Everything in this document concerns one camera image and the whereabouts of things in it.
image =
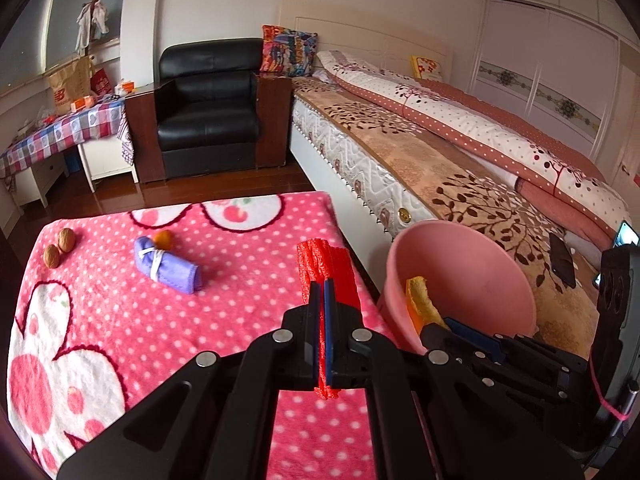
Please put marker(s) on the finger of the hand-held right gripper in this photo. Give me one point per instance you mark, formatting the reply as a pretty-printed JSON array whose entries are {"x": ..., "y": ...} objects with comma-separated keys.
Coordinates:
[
  {"x": 440, "y": 337},
  {"x": 472, "y": 335}
]

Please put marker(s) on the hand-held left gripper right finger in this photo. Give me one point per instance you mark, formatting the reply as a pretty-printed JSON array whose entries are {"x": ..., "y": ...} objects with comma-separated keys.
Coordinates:
[{"x": 328, "y": 340}]

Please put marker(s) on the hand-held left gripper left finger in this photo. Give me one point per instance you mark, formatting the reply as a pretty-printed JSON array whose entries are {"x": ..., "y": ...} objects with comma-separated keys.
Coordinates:
[{"x": 307, "y": 345}]

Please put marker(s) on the yellow plastic bag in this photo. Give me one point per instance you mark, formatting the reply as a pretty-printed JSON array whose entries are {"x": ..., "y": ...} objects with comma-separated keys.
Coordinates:
[{"x": 422, "y": 300}]

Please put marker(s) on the pink plastic bin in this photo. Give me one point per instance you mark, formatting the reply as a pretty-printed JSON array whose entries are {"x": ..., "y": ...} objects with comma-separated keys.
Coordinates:
[{"x": 465, "y": 270}]

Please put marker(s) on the black smartphone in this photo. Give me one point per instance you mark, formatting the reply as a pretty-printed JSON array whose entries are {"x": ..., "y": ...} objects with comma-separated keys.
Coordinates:
[{"x": 562, "y": 260}]

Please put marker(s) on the smartphone with lit screen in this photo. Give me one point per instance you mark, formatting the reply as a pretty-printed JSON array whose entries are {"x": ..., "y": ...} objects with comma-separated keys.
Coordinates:
[{"x": 626, "y": 234}]

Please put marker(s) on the pink dotted fleece blanket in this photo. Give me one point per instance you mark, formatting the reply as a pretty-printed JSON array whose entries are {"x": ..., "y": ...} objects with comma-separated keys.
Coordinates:
[{"x": 200, "y": 320}]

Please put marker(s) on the purple rolled cloth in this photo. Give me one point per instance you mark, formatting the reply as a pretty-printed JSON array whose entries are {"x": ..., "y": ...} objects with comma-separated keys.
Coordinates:
[{"x": 175, "y": 270}]

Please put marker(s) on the brown leaf print bedsheet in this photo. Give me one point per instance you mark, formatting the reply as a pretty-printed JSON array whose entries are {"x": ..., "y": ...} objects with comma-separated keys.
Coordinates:
[{"x": 450, "y": 175}]

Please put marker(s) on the bed with patterned quilt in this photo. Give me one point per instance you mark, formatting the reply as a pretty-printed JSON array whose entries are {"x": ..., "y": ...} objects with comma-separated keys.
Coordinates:
[{"x": 360, "y": 170}]

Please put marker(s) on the small orange fruit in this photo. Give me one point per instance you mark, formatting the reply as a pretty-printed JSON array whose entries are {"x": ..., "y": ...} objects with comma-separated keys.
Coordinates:
[{"x": 163, "y": 239}]

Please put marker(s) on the pink white tree print duvet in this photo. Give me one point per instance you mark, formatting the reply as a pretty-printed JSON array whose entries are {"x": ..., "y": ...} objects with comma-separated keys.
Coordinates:
[{"x": 475, "y": 125}]

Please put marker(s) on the black leather armchair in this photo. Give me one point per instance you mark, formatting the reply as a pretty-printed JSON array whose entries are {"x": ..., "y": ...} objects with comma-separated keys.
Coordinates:
[{"x": 210, "y": 110}]

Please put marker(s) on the brown walnut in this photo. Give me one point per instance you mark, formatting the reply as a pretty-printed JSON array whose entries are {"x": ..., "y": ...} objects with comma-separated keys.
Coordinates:
[
  {"x": 66, "y": 240},
  {"x": 51, "y": 256}
]

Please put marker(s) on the yellow flowered box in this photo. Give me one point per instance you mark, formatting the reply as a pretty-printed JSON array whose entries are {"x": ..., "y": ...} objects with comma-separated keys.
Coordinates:
[{"x": 426, "y": 67}]

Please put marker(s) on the white table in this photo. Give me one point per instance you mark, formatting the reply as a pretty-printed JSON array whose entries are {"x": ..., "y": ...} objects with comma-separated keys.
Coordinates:
[{"x": 105, "y": 160}]

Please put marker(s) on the white wardrobe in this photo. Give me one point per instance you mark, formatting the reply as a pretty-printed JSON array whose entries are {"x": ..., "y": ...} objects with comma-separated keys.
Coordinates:
[{"x": 550, "y": 60}]

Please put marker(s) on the colourful printed pillow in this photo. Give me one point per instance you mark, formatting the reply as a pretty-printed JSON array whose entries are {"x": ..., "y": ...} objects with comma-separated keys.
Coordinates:
[{"x": 289, "y": 51}]

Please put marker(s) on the blue storage box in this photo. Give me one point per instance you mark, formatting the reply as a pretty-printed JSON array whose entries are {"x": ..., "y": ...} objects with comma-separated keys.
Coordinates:
[{"x": 74, "y": 162}]

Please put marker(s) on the cream bed headboard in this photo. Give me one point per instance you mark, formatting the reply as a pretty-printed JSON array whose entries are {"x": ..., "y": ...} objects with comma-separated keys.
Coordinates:
[{"x": 360, "y": 30}]

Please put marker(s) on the white orange carton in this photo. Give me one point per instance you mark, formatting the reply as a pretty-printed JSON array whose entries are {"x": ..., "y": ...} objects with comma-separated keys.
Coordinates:
[{"x": 125, "y": 87}]

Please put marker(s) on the plaid-covered side table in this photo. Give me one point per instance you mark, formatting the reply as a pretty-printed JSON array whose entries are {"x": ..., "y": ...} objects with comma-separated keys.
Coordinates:
[{"x": 60, "y": 130}]

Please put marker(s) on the orange box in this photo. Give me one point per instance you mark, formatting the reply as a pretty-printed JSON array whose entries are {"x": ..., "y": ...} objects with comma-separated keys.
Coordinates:
[{"x": 81, "y": 104}]

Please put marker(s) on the red shopping bag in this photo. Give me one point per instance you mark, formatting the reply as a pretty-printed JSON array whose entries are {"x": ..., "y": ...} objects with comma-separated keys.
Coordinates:
[{"x": 101, "y": 82}]

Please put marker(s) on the brown paper bag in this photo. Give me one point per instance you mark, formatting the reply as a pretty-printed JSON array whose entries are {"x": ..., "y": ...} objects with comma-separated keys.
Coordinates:
[{"x": 70, "y": 85}]

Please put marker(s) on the hanging white clothes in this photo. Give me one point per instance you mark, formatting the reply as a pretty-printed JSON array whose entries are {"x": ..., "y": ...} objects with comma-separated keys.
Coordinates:
[{"x": 92, "y": 25}]

